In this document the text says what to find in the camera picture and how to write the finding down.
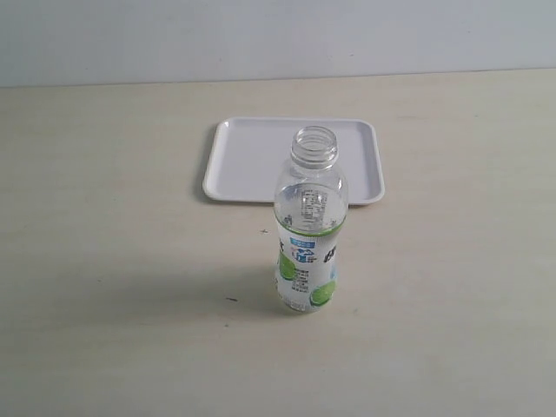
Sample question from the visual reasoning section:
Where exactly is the clear plastic drink bottle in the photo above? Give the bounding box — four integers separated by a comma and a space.
274, 126, 348, 313

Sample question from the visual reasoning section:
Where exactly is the white plastic tray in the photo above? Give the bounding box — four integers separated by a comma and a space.
202, 116, 386, 206

